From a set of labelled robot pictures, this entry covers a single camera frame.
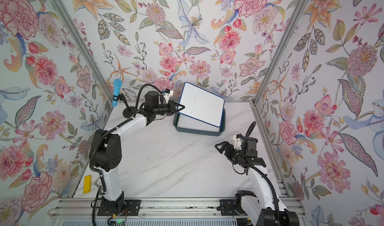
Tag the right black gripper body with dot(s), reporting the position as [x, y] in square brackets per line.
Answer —
[240, 155]

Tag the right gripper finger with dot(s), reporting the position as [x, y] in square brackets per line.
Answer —
[226, 149]
[256, 161]

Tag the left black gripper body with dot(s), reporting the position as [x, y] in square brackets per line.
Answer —
[163, 109]

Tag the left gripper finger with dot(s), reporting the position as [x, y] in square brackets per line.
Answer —
[178, 110]
[179, 106]

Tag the yellow framed whiteboard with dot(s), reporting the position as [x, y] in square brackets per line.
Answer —
[186, 122]

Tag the teal plastic storage box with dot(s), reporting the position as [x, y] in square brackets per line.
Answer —
[215, 134]

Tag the dark blue framed whiteboard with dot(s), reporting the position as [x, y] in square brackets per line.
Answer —
[202, 105]

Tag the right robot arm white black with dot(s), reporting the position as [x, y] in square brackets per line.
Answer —
[262, 206]

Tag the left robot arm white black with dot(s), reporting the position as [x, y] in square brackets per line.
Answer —
[106, 149]

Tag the black microphone stand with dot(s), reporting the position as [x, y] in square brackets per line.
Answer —
[129, 111]

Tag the blue microphone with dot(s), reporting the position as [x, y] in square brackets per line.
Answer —
[116, 91]

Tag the yellow block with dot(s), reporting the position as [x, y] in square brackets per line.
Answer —
[87, 184]

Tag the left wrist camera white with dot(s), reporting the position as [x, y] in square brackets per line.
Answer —
[167, 94]

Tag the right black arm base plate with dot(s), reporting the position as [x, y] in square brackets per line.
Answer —
[229, 207]

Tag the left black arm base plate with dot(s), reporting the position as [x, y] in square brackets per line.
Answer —
[128, 208]

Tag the aluminium mounting rail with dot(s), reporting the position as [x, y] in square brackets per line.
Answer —
[151, 212]

